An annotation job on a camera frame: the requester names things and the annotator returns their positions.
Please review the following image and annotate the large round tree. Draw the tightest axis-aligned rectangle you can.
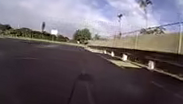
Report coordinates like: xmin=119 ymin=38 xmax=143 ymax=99
xmin=71 ymin=26 xmax=93 ymax=46

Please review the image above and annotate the flat pale concrete slab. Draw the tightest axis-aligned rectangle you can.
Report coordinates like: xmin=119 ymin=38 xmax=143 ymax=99
xmin=105 ymin=58 xmax=144 ymax=71

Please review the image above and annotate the floodlight pole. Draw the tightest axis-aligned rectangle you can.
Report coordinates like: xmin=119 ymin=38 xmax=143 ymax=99
xmin=113 ymin=12 xmax=125 ymax=40
xmin=136 ymin=0 xmax=154 ymax=29

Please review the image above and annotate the white board on posts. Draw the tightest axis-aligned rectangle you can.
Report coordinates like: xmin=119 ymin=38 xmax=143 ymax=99
xmin=49 ymin=28 xmax=59 ymax=42

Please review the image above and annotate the dark asphalt court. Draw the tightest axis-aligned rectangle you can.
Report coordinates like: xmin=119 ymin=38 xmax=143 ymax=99
xmin=0 ymin=36 xmax=183 ymax=104

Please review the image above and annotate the row of trees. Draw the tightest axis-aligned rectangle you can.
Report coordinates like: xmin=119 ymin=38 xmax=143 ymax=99
xmin=0 ymin=21 xmax=72 ymax=44

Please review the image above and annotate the concrete wall with wire fence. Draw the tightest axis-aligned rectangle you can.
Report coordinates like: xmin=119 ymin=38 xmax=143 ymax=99
xmin=82 ymin=4 xmax=183 ymax=82

